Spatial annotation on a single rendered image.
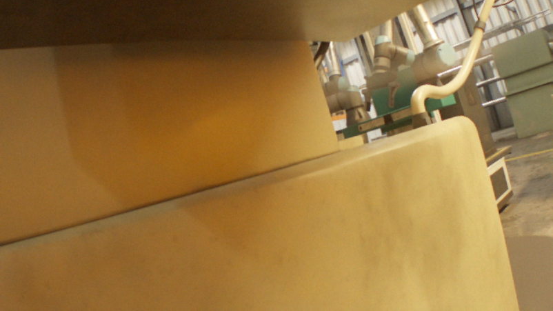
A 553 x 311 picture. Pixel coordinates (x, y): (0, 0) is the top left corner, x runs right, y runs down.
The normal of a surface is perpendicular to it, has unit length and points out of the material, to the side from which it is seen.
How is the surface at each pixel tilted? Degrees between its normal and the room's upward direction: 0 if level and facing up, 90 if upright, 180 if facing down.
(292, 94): 90
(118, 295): 90
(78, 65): 90
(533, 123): 90
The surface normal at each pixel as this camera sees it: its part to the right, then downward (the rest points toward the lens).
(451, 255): 0.65, -0.23
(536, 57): -0.71, 0.16
